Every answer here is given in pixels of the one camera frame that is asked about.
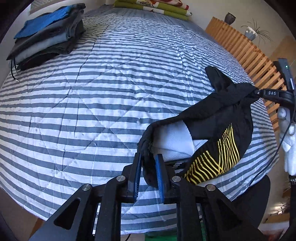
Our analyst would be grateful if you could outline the white gloved right hand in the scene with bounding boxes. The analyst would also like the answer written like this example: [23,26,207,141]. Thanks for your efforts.
[277,106,296,176]

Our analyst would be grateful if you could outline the blue white striped quilt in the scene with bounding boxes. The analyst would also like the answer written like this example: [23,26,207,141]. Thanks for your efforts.
[0,4,280,235]

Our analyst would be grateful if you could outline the black shorts with yellow stripes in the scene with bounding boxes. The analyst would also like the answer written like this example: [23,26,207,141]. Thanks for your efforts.
[137,66,259,187]

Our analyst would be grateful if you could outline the green red folded blanket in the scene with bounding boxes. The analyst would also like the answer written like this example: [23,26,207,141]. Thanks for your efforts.
[114,0,192,21]

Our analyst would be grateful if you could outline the potted spider plant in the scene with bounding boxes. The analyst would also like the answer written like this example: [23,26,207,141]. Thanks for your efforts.
[241,19,273,47]

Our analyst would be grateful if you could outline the stack of folded clothes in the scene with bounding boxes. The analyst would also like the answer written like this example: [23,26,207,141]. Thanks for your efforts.
[7,3,86,71]

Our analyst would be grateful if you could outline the wooden slatted bed rail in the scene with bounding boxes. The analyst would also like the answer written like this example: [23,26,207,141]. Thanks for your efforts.
[205,16,288,132]

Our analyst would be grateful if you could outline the black cable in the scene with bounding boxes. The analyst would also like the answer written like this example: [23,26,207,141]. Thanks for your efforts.
[248,115,296,188]

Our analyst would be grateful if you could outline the dark ceramic vase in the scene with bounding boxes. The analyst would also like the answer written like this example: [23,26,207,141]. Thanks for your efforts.
[224,13,236,25]

